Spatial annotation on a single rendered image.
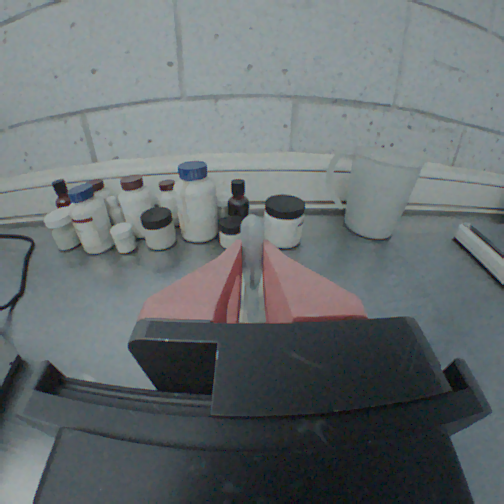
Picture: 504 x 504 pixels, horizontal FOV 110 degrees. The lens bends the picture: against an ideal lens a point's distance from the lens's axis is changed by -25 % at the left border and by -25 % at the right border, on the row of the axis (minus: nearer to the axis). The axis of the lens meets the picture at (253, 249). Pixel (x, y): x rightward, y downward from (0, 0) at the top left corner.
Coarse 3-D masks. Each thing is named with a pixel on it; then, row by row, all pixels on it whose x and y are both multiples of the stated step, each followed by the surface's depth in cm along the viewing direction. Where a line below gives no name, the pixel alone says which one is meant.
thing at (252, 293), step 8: (248, 288) 13; (256, 288) 13; (248, 296) 14; (256, 296) 14; (248, 304) 14; (256, 304) 14; (248, 312) 15; (256, 312) 15; (248, 320) 15; (256, 320) 15
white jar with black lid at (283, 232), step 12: (276, 204) 38; (288, 204) 38; (300, 204) 38; (264, 216) 40; (276, 216) 37; (288, 216) 36; (300, 216) 37; (264, 228) 41; (276, 228) 38; (288, 228) 37; (300, 228) 39; (276, 240) 39; (288, 240) 39; (300, 240) 42
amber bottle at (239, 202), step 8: (232, 184) 38; (240, 184) 38; (232, 192) 39; (240, 192) 39; (232, 200) 40; (240, 200) 40; (248, 200) 41; (232, 208) 40; (240, 208) 40; (248, 208) 41; (240, 216) 41
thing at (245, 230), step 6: (252, 216) 11; (246, 222) 11; (252, 222) 11; (246, 228) 11; (252, 228) 11; (246, 234) 11; (252, 234) 11; (246, 240) 11; (252, 240) 11; (246, 246) 11; (252, 246) 11; (246, 252) 12; (252, 252) 11; (246, 258) 12; (252, 258) 12; (246, 264) 12; (252, 264) 12; (246, 270) 12; (252, 270) 12; (246, 276) 13; (252, 276) 12; (246, 282) 13; (252, 282) 13
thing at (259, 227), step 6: (258, 222) 11; (258, 228) 11; (258, 234) 11; (258, 240) 11; (258, 246) 11; (258, 252) 12; (258, 258) 12; (258, 264) 12; (258, 270) 12; (258, 276) 13; (258, 282) 13
